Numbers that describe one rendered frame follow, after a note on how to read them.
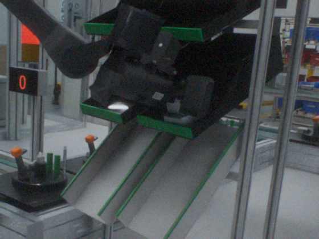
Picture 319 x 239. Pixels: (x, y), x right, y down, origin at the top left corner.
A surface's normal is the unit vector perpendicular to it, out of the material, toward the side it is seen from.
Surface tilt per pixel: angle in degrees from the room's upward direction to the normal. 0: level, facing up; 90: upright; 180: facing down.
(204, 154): 45
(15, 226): 90
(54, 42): 71
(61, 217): 90
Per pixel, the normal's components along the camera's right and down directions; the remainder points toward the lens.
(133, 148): -0.49, -0.62
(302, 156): -0.63, 0.14
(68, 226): 0.77, 0.20
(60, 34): -0.40, -0.14
